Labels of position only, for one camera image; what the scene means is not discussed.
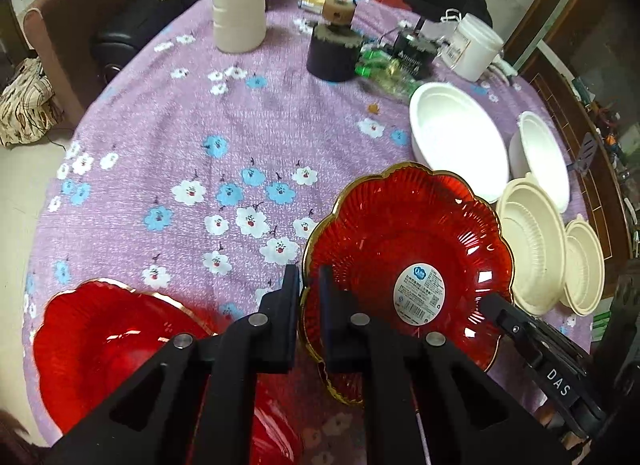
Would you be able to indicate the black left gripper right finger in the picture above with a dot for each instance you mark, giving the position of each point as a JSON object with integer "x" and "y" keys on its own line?
{"x": 424, "y": 400}

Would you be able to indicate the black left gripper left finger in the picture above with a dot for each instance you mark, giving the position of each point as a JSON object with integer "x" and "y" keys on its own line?
{"x": 260, "y": 344}

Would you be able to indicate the red glass flower plate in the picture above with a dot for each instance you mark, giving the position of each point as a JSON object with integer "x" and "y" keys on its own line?
{"x": 418, "y": 250}

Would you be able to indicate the large cream plastic bowl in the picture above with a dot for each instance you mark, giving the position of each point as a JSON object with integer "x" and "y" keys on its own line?
{"x": 533, "y": 228}

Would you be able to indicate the large white foam bowl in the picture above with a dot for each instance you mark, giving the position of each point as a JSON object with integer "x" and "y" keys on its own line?
{"x": 451, "y": 131}

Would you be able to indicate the small cream plastic bowl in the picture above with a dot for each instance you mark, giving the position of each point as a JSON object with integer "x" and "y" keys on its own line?
{"x": 585, "y": 272}

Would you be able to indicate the purple floral tablecloth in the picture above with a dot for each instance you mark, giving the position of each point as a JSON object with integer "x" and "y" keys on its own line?
{"x": 198, "y": 175}

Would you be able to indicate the small white foam bowl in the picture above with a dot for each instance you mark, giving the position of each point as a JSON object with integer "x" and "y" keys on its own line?
{"x": 533, "y": 149}

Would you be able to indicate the purple phone stand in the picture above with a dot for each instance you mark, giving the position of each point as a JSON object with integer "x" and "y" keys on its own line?
{"x": 586, "y": 153}

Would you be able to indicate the patterned blanket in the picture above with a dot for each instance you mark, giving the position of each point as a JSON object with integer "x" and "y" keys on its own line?
{"x": 28, "y": 106}

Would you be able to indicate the green plastic wrapper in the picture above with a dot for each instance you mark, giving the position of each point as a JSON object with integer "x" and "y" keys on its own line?
{"x": 387, "y": 74}

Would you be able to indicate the black round tin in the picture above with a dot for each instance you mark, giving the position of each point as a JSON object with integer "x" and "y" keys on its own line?
{"x": 415, "y": 54}

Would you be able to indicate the white plastic jar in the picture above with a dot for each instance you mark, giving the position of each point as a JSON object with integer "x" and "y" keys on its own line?
{"x": 471, "y": 48}

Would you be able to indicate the black cylinder with spool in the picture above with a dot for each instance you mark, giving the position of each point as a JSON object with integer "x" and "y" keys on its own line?
{"x": 334, "y": 48}

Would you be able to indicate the brown armchair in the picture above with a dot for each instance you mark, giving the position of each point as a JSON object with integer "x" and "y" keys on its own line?
{"x": 61, "y": 32}

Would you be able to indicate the wooden cabinet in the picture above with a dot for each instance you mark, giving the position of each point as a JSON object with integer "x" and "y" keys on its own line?
{"x": 582, "y": 57}

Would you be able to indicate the black DAS gripper handle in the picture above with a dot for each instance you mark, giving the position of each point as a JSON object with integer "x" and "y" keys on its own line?
{"x": 555, "y": 363}

